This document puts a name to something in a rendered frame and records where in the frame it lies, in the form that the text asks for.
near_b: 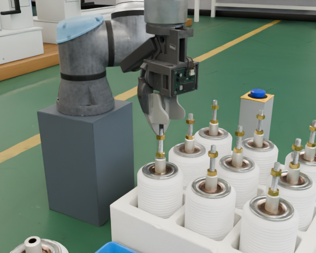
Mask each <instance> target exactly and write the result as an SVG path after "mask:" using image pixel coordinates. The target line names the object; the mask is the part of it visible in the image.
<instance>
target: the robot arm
mask: <svg viewBox="0 0 316 253"><path fill-rule="evenodd" d="M187 15H188V0H116V7H115V9H114V10H113V11H112V12H111V20H104V17H103V15H101V14H93V15H83V16H77V17H72V18H68V19H65V20H62V21H60V22H59V23H58V24H57V40H56V43H57V45H58V55H59V65H60V74H61V82H60V87H59V92H58V97H57V100H56V105H57V111H58V112H60V113H62V114H65V115H70V116H92V115H98V114H102V113H106V112H108V111H110V110H112V109H113V108H114V96H113V94H112V92H111V89H110V86H109V83H108V81H107V77H106V67H118V66H120V67H121V70H122V72H123V73H126V72H136V71H139V70H141V72H140V77H138V87H137V97H138V101H139V103H140V106H141V109H142V112H143V113H144V115H145V118H146V120H147V122H148V124H149V126H150V127H151V129H152V130H153V132H154V133H155V134H156V135H160V128H163V134H164V133H165V132H166V130H167V128H168V126H169V124H170V121H171V119H184V117H185V110H184V109H183V108H182V107H181V106H180V105H179V103H178V95H180V94H183V93H187V92H191V91H194V90H195V89H196V90H198V80H199V62H198V61H194V60H192V58H191V57H188V58H190V59H191V60H190V59H188V58H187V38H189V37H193V36H194V29H192V28H186V24H185V23H186V22H187ZM153 90H157V91H159V93H158V92H153Z"/></svg>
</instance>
